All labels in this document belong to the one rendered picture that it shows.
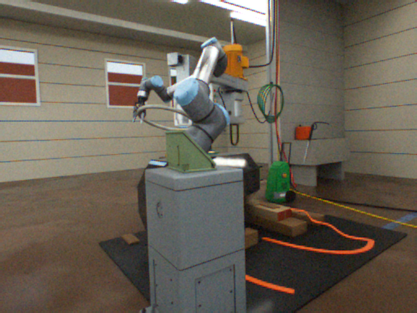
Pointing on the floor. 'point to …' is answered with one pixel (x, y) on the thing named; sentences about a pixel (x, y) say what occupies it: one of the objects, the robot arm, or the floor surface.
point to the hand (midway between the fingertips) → (137, 121)
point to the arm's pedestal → (195, 240)
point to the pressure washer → (279, 181)
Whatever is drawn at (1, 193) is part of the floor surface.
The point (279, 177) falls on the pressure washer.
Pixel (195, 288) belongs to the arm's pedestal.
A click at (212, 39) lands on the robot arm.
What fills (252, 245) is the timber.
